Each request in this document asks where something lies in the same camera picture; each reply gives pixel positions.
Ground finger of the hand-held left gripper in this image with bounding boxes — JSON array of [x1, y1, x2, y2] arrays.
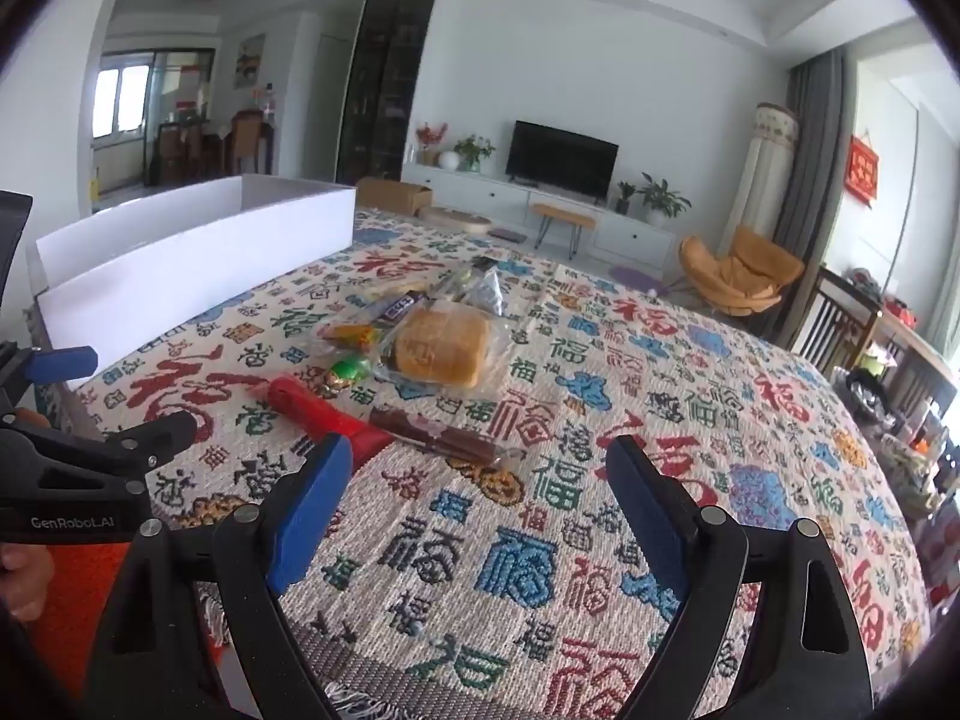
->
[[0, 191, 98, 413], [0, 411, 197, 496]]

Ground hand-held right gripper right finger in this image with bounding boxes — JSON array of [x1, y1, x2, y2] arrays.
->
[[604, 433, 875, 720]]

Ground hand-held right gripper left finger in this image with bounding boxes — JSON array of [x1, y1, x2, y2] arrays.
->
[[82, 433, 353, 720]]

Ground red packet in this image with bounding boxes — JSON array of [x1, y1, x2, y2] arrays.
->
[[266, 377, 395, 470]]

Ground green candy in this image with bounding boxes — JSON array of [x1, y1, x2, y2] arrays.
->
[[330, 358, 372, 391]]

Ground dark red sausage stick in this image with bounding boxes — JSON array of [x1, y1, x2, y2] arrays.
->
[[367, 405, 526, 466]]

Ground white cardboard box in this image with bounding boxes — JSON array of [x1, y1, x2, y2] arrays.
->
[[26, 174, 357, 391]]

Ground orange packet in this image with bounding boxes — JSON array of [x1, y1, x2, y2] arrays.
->
[[319, 322, 380, 350]]

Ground bread loaf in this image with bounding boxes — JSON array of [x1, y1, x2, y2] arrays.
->
[[375, 300, 518, 398]]

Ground purple candy bar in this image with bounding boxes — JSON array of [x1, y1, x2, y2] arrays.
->
[[371, 292, 428, 323]]

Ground grey triangular packet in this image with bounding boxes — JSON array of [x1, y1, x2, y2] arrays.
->
[[469, 266, 507, 312]]

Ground person's left hand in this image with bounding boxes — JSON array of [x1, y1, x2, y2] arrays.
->
[[0, 546, 55, 620]]

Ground person's orange clothing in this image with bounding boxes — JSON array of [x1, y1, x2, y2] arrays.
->
[[41, 538, 137, 700]]

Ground printed woven blanket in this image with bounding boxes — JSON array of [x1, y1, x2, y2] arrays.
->
[[34, 206, 935, 720]]

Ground purple floor mat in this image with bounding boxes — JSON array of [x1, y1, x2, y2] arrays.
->
[[607, 264, 661, 290]]

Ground balcony window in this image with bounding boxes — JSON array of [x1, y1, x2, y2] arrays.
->
[[91, 49, 218, 196]]

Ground orange lounge chair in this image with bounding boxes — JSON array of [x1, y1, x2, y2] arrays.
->
[[679, 225, 807, 316]]

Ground dark wooden chair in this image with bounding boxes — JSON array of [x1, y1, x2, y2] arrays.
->
[[791, 266, 882, 376]]

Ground cluttered wooden side table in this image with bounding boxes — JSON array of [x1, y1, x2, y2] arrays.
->
[[825, 270, 960, 601]]

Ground wooden stool with metal legs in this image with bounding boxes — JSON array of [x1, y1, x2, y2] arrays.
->
[[529, 202, 597, 260]]

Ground large potted green plant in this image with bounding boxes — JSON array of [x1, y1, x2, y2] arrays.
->
[[637, 174, 691, 222]]

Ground brown cardboard box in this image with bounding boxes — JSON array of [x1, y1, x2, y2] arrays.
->
[[356, 176, 434, 215]]

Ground white television cabinet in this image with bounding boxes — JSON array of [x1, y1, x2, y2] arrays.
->
[[401, 161, 676, 271]]

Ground cloth-covered standing air conditioner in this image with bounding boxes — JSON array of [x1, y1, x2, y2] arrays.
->
[[724, 103, 800, 241]]

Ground black television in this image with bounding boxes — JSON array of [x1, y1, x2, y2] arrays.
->
[[506, 120, 620, 203]]

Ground red flowers in vase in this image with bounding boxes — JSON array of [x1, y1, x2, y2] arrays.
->
[[415, 122, 451, 166]]

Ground grey curtain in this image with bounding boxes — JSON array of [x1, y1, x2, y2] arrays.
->
[[772, 49, 848, 271]]

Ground leafy plant in glass vase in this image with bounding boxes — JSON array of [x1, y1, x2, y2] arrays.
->
[[454, 135, 496, 172]]

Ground dark glass display cabinet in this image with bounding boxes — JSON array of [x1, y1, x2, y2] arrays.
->
[[336, 0, 440, 185]]

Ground framed wall painting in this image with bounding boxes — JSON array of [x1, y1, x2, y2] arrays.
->
[[235, 34, 267, 89]]

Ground red wall hanging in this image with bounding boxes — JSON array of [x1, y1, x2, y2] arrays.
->
[[847, 131, 880, 207]]

